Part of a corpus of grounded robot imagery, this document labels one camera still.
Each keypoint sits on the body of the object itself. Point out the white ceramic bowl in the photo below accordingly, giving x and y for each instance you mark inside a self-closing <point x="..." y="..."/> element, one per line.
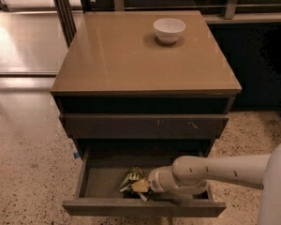
<point x="169" y="30"/>

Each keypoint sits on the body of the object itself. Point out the open middle drawer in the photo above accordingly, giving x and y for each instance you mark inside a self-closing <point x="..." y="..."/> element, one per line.
<point x="98" y="190"/>

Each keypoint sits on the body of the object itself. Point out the closed top drawer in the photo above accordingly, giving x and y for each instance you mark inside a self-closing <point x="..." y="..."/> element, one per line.
<point x="143" y="126"/>

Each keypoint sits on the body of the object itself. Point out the green jalapeno chip bag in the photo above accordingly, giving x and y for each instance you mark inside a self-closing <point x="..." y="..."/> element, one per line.
<point x="133" y="175"/>

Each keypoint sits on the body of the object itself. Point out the blue tape piece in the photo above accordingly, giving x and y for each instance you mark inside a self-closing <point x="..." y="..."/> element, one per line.
<point x="76" y="155"/>

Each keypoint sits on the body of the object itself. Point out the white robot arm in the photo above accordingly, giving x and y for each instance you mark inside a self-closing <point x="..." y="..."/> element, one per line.
<point x="187" y="174"/>

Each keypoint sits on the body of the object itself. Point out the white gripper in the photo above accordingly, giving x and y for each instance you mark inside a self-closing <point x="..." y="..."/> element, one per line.
<point x="155" y="180"/>

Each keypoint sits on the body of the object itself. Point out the grey drawer cabinet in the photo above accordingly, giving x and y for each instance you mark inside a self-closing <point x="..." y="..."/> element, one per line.
<point x="116" y="65"/>

